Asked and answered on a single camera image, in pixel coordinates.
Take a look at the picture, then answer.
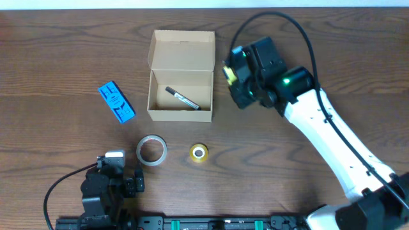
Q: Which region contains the yellow highlighter pen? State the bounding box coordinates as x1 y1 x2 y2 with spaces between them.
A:
222 66 238 86

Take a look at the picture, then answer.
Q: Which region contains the clear tape roll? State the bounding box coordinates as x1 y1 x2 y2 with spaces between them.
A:
135 135 168 167

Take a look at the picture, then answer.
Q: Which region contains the small yellow tape roll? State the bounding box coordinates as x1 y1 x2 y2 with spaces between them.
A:
190 144 208 163

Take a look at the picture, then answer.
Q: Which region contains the brown cardboard box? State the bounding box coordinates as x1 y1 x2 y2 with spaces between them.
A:
147 30 215 123

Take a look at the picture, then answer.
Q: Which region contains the blue plastic block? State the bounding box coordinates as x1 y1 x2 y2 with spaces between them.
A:
98 81 136 123

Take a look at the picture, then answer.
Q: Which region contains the black white marker pen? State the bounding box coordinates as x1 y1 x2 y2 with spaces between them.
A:
165 86 201 111

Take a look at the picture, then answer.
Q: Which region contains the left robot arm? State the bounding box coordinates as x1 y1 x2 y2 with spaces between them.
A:
76 157 145 229

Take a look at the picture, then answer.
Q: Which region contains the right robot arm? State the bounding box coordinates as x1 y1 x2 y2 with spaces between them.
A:
223 37 408 229

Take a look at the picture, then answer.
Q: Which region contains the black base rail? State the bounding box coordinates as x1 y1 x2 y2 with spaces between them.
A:
55 216 309 230

